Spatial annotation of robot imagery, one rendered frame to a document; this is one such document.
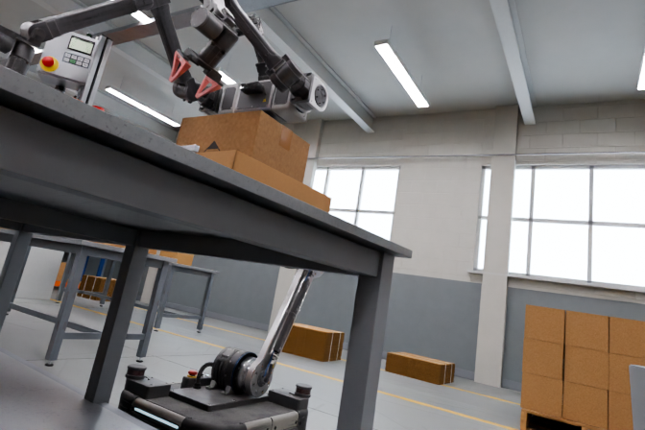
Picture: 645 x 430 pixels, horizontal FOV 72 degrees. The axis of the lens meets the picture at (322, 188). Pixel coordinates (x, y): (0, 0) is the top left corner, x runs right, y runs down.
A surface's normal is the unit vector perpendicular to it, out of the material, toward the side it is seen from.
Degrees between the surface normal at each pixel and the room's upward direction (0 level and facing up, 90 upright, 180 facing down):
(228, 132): 90
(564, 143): 90
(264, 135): 90
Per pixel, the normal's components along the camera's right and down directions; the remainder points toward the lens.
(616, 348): -0.45, -0.29
